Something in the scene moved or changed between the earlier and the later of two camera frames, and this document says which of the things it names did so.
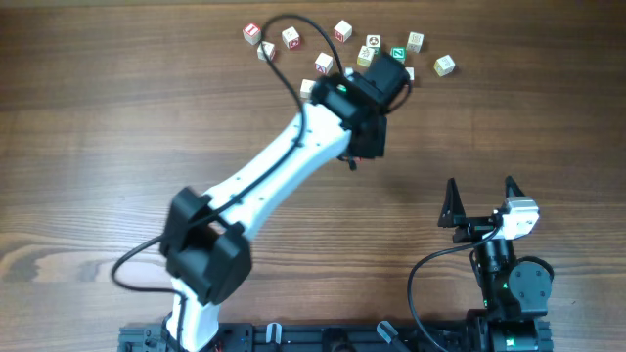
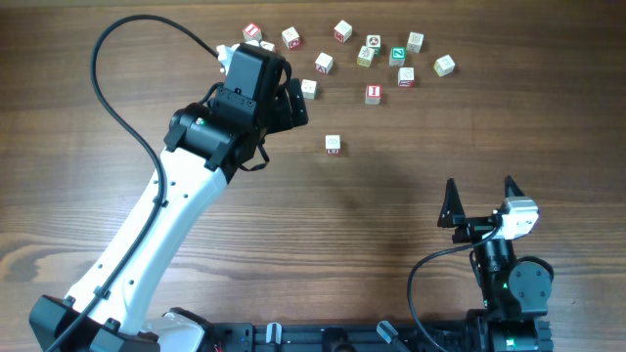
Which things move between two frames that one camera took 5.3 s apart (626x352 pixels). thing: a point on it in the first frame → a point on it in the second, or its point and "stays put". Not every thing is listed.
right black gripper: (453, 215) stays put
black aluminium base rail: (307, 336) stays put
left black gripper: (376, 138) → (283, 119)
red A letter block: (324, 63) stays put
